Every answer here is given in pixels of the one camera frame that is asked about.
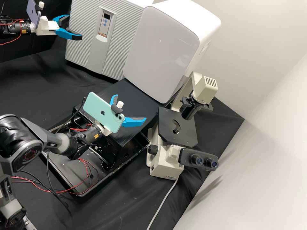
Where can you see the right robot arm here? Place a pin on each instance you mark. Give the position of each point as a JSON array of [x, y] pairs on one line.
[[31, 136]]

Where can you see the wrist camera phone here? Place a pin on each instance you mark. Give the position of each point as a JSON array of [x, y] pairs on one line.
[[100, 112], [33, 13]]

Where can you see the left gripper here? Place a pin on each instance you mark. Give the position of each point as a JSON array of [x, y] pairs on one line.
[[46, 26]]

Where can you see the white incubator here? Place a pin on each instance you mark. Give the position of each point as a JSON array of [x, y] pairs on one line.
[[146, 3]]

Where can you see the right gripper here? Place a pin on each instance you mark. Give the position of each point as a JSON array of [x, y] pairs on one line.
[[104, 130]]

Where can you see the black tray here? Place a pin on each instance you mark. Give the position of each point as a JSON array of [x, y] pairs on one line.
[[72, 172]]

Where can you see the white box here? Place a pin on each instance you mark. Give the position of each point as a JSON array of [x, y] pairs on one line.
[[163, 52]]

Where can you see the cream microscope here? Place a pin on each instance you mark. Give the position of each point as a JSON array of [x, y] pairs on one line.
[[163, 165]]

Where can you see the left wrist camera phone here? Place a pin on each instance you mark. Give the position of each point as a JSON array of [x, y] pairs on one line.
[[33, 13]]

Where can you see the right wrist camera phone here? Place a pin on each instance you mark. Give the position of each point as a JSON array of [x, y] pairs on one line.
[[100, 112]]

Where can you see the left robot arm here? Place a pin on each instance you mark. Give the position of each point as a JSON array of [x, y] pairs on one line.
[[14, 27]]

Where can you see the incubator door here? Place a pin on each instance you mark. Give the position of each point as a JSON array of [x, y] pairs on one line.
[[81, 50]]

